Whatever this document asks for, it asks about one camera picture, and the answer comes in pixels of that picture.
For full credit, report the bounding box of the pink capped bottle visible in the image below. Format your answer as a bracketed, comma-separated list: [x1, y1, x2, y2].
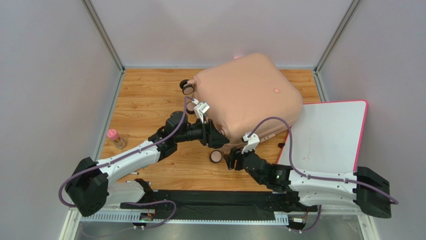
[106, 128, 127, 149]

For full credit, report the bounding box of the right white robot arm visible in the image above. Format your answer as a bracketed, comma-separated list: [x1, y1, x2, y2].
[224, 148, 392, 219]

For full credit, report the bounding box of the pink suitcase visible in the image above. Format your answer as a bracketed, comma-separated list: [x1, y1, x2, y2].
[179, 53, 303, 164]

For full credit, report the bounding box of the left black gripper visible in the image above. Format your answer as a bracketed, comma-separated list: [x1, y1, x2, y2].
[175, 115, 230, 148]

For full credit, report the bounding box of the white board pink edge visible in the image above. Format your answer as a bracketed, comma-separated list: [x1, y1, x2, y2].
[277, 100, 369, 178]

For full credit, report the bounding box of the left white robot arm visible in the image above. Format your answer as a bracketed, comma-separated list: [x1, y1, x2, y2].
[63, 111, 230, 217]

